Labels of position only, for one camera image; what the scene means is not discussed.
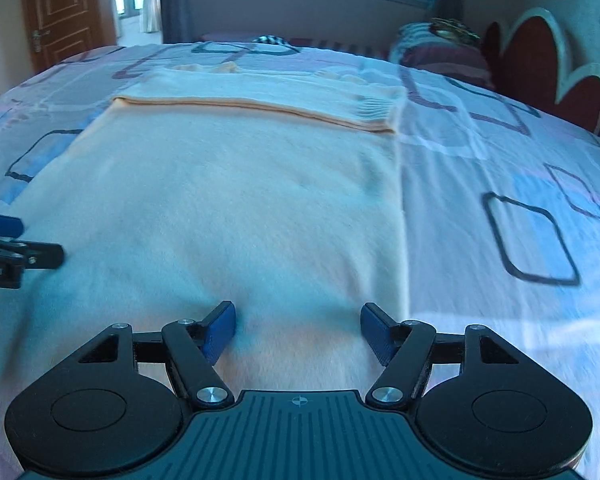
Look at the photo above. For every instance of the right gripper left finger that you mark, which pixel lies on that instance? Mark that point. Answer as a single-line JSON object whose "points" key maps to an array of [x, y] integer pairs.
{"points": [[192, 350]]}

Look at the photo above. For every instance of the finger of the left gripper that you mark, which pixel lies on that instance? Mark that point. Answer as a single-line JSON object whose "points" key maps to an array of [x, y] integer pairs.
{"points": [[17, 255]]}

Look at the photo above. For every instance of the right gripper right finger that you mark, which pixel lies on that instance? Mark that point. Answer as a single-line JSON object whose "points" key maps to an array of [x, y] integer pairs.
{"points": [[403, 350]]}

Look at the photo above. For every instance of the cream knit sweater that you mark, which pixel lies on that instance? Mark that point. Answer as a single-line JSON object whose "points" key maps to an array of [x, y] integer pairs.
{"points": [[278, 191]]}

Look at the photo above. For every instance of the patterned bed sheet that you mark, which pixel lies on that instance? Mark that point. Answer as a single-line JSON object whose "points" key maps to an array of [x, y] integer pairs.
{"points": [[501, 203]]}

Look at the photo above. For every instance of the brown wooden door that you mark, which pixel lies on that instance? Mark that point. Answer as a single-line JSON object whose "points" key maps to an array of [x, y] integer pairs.
{"points": [[59, 29]]}

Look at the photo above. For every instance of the striped folded quilt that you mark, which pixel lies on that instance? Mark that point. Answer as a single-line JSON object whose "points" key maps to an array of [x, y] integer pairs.
{"points": [[416, 47]]}

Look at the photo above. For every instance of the striped mattress cover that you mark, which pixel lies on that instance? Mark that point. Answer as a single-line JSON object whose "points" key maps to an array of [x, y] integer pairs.
{"points": [[297, 44]]}

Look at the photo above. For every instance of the red white headboard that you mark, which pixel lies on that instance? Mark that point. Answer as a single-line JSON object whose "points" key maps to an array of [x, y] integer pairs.
{"points": [[531, 62]]}

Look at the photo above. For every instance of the black white striped cloth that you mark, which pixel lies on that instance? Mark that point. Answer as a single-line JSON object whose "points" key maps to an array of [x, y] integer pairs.
{"points": [[271, 39]]}

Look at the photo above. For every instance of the gold patterned item on quilt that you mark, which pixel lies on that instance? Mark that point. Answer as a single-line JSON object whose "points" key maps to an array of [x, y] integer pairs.
{"points": [[455, 31]]}

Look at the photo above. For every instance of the grey curtain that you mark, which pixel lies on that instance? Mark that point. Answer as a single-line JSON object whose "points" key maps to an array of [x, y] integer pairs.
{"points": [[177, 0]]}

